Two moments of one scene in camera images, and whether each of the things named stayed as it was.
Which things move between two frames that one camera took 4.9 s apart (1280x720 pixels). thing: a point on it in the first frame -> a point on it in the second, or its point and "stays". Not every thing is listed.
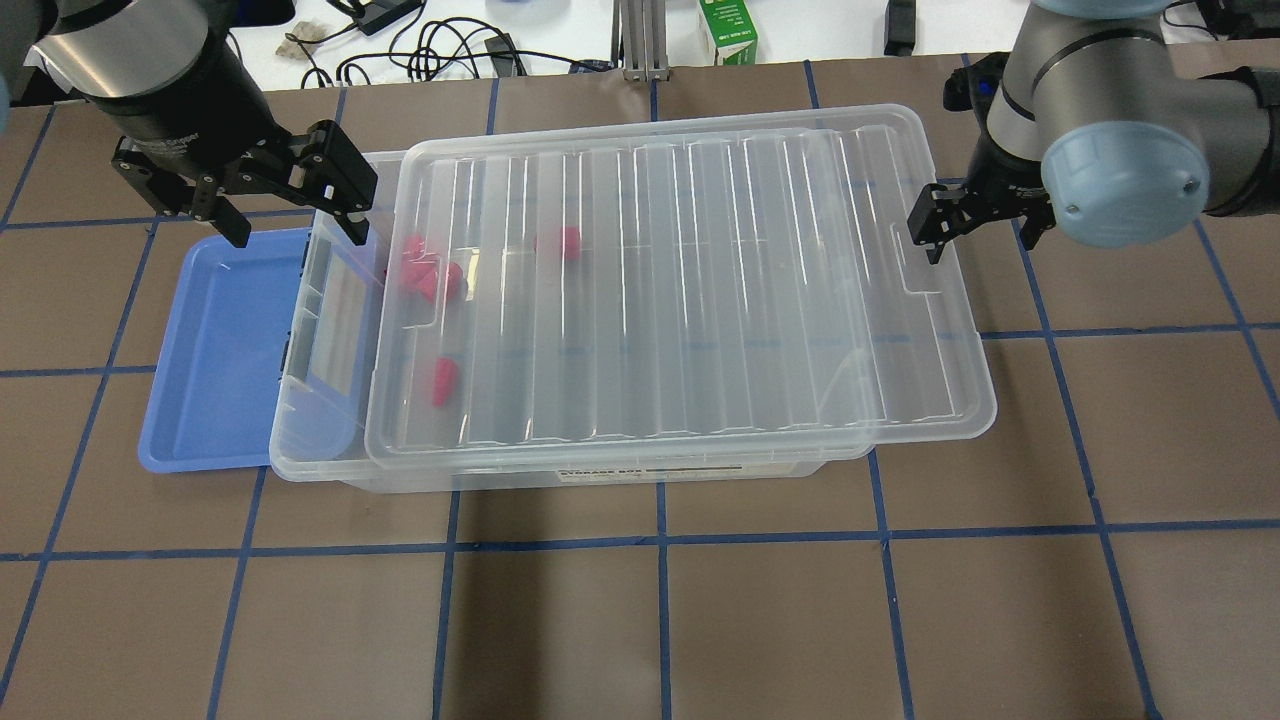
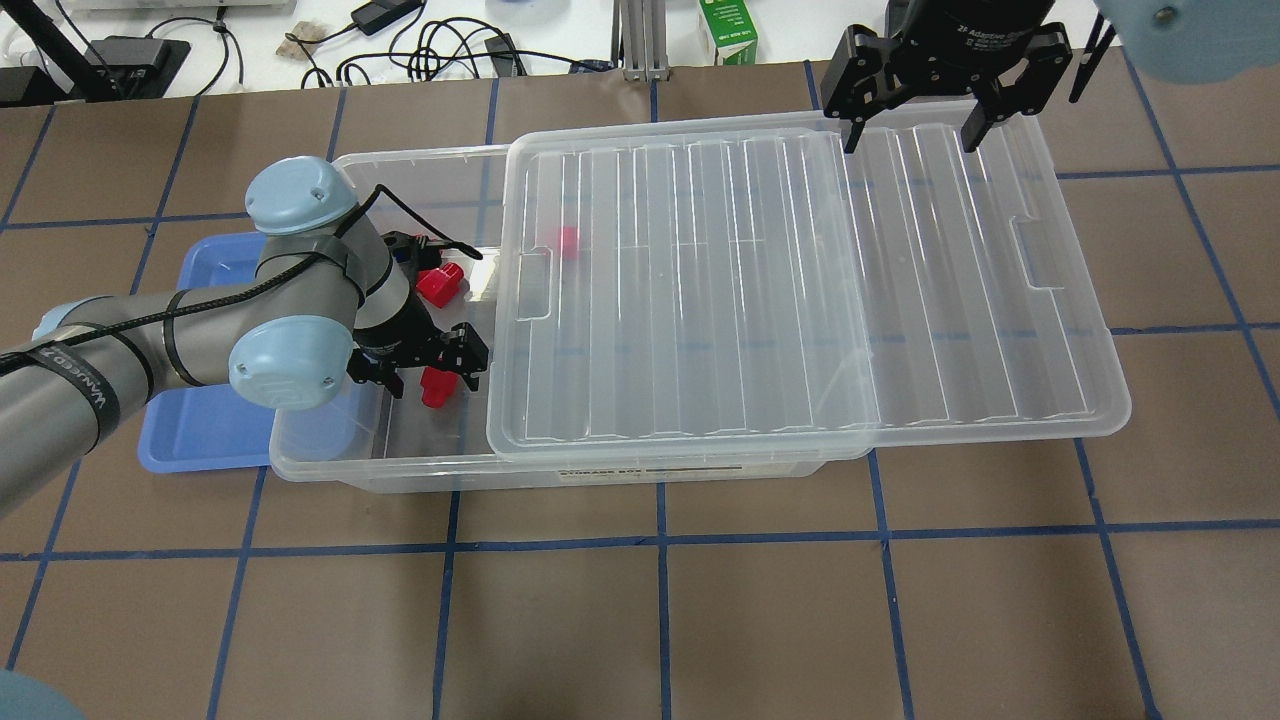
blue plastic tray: (214, 401) stays
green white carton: (730, 32) stays
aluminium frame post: (644, 40) stays
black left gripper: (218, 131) -> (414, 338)
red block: (571, 242) stays
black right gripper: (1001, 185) -> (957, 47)
